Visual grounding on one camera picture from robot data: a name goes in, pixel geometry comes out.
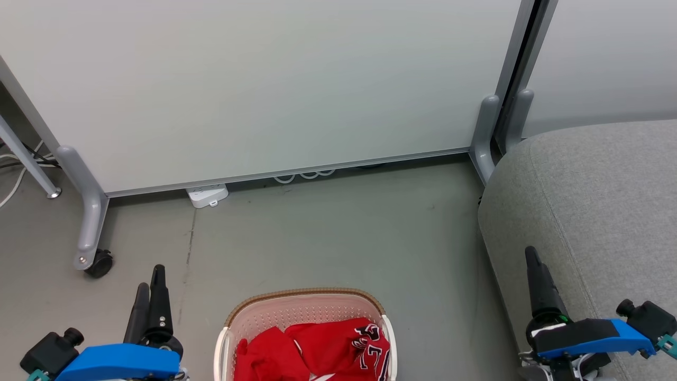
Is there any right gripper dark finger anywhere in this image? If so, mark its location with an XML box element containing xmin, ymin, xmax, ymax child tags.
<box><xmin>525</xmin><ymin>246</ymin><xmax>569</xmax><ymax>320</ymax></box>

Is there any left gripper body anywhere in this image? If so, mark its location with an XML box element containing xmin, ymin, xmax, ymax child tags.
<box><xmin>139</xmin><ymin>330</ymin><xmax>184</xmax><ymax>356</ymax></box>

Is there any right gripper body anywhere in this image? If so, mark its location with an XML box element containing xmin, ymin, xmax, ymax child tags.
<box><xmin>525</xmin><ymin>312</ymin><xmax>574</xmax><ymax>345</ymax></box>

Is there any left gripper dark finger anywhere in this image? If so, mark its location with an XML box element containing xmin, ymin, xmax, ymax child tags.
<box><xmin>123</xmin><ymin>283</ymin><xmax>151</xmax><ymax>344</ymax></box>
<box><xmin>147</xmin><ymin>265</ymin><xmax>174</xmax><ymax>336</ymax></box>

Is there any red lettered jersey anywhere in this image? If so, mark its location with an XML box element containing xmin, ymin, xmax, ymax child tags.
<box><xmin>234</xmin><ymin>316</ymin><xmax>391</xmax><ymax>381</ymax></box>

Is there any grey fabric sofa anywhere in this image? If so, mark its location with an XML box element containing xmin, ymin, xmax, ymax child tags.
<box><xmin>478</xmin><ymin>119</ymin><xmax>677</xmax><ymax>381</ymax></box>

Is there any black caster wheel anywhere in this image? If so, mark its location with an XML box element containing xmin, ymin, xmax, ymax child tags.
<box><xmin>85</xmin><ymin>249</ymin><xmax>114</xmax><ymax>279</ymax></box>

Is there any grey partition foot with caster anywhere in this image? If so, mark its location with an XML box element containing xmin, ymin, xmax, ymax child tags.
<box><xmin>56</xmin><ymin>146</ymin><xmax>110</xmax><ymax>271</ymax></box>

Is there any white power strip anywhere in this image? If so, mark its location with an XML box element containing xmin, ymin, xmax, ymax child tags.
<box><xmin>186</xmin><ymin>183</ymin><xmax>230</xmax><ymax>209</ymax></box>

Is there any white laundry basket brown rim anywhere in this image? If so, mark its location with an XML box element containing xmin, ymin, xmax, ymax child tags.
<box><xmin>214</xmin><ymin>287</ymin><xmax>397</xmax><ymax>381</ymax></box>

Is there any grey table leg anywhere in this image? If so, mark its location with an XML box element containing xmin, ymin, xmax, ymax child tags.
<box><xmin>0</xmin><ymin>114</ymin><xmax>62</xmax><ymax>200</ymax></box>

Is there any wide white partition panel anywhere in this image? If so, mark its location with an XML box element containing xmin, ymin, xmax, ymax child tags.
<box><xmin>0</xmin><ymin>0</ymin><xmax>537</xmax><ymax>198</ymax></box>

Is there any narrow white partition panel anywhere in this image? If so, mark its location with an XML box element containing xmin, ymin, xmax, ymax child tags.
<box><xmin>521</xmin><ymin>0</ymin><xmax>677</xmax><ymax>139</ymax></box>

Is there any coiled white cable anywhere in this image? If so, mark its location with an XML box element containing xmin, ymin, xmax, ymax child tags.
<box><xmin>272</xmin><ymin>168</ymin><xmax>337</xmax><ymax>185</ymax></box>

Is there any white floor cable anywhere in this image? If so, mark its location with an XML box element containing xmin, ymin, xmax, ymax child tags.
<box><xmin>0</xmin><ymin>153</ymin><xmax>33</xmax><ymax>208</ymax></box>

